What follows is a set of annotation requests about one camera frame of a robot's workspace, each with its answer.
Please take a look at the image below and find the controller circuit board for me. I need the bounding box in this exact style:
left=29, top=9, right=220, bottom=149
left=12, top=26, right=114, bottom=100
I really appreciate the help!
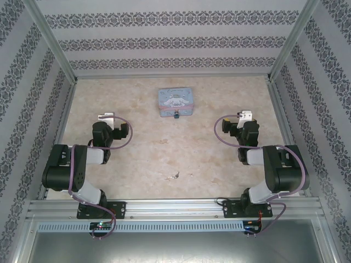
left=243, top=224, right=262, bottom=234
left=89, top=222, right=114, bottom=231

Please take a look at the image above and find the right controller circuit board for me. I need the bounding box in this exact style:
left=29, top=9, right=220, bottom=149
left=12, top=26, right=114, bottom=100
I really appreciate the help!
left=243, top=224, right=262, bottom=234

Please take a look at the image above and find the grey sheet metal panel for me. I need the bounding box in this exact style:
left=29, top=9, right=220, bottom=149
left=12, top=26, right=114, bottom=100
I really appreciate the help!
left=12, top=216, right=339, bottom=263

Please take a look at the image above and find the left controller circuit board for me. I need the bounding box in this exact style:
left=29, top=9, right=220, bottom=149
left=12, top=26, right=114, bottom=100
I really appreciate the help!
left=89, top=222, right=114, bottom=231

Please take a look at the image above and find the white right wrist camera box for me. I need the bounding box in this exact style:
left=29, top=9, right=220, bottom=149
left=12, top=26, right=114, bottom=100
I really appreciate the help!
left=236, top=109, right=253, bottom=128

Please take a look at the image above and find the aluminium frame post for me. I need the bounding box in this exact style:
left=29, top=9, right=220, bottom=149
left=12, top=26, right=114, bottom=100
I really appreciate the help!
left=22, top=0, right=79, bottom=83
left=265, top=0, right=321, bottom=81

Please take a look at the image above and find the aluminium side rail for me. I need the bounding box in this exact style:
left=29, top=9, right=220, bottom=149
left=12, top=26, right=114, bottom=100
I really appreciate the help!
left=37, top=81, right=78, bottom=201
left=267, top=79, right=313, bottom=197

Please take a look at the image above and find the light blue cartoon tin box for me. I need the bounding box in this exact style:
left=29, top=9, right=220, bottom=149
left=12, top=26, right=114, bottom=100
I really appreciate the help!
left=157, top=87, right=194, bottom=118

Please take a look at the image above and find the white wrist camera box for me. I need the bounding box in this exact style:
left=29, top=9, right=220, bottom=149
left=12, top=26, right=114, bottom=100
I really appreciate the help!
left=97, top=112, right=116, bottom=128
left=236, top=109, right=253, bottom=128

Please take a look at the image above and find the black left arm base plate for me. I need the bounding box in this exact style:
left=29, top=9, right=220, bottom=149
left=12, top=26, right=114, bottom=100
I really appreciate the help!
left=76, top=201, right=127, bottom=220

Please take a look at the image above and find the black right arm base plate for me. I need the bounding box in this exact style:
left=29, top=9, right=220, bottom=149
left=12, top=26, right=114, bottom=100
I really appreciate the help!
left=222, top=199, right=274, bottom=219

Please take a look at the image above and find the slotted grey cable duct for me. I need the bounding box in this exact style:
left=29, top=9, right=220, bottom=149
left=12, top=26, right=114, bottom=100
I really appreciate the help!
left=36, top=220, right=245, bottom=233

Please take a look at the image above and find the aluminium mounting rail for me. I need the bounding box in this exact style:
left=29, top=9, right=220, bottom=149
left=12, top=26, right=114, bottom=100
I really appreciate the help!
left=25, top=196, right=325, bottom=220

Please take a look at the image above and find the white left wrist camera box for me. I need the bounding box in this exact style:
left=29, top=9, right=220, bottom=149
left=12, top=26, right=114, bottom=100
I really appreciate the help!
left=97, top=112, right=116, bottom=128

